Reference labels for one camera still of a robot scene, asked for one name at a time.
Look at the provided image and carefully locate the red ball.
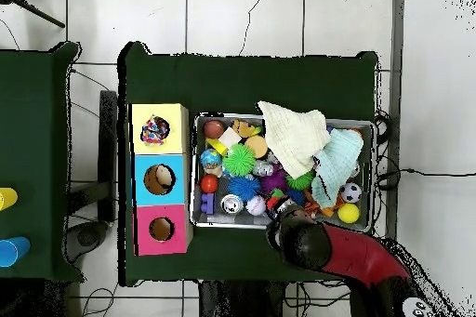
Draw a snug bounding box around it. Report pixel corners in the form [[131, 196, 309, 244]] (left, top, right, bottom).
[[200, 174, 219, 194]]

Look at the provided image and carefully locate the black and white soccer ball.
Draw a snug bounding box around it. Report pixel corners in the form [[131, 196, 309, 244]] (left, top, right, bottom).
[[339, 181, 364, 204]]

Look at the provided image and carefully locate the cream waffle cloth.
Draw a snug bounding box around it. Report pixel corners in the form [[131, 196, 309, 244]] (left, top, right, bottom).
[[257, 99, 332, 180]]

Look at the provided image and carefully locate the blue spiky ball with eyes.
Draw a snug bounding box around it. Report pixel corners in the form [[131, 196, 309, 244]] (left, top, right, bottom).
[[227, 174, 261, 202]]

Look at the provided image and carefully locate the large green spiky ball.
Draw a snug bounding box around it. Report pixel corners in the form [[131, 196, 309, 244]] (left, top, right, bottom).
[[221, 143, 257, 178]]

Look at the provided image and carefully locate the wooden box with three holes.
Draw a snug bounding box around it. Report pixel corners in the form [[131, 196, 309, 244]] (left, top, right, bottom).
[[127, 102, 194, 258]]

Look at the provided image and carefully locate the black tripod leg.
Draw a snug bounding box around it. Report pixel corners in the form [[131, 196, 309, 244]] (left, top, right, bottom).
[[0, 0, 67, 30]]

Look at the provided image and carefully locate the brown toy football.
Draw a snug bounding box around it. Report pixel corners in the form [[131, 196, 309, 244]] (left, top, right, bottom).
[[203, 119, 226, 140]]

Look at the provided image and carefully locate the yellow cylinder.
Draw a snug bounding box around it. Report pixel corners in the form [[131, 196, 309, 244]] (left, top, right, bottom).
[[0, 187, 19, 212]]

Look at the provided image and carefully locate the dark green table cloth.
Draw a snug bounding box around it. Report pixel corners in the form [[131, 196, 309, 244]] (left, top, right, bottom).
[[116, 41, 380, 288], [0, 41, 86, 283]]

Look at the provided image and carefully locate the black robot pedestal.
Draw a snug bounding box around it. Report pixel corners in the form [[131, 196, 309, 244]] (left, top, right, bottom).
[[198, 280, 287, 317]]

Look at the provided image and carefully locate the shallow wire mesh bin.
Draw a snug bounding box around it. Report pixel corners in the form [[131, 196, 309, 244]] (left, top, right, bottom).
[[189, 111, 377, 234]]

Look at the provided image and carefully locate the globe print ball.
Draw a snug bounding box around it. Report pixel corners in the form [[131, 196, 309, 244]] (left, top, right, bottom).
[[199, 148, 223, 169]]

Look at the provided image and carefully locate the mint green waffle cloth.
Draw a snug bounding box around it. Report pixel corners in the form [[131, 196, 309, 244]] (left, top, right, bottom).
[[311, 128, 364, 209]]

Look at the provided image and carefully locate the multicoloured heart print cloth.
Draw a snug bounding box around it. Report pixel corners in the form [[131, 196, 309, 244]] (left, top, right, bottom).
[[139, 114, 171, 146]]

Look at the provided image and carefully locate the black upright panel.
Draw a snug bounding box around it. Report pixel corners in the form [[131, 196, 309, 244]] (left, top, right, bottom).
[[98, 89, 119, 224]]

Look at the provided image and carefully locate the blue cylinder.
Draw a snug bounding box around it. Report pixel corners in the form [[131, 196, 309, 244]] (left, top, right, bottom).
[[0, 235, 32, 269]]

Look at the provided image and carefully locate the yellow ball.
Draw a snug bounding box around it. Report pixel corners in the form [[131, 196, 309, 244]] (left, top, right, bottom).
[[337, 202, 361, 225]]

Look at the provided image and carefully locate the black floor cable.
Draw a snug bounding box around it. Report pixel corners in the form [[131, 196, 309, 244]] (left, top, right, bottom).
[[375, 166, 476, 181]]

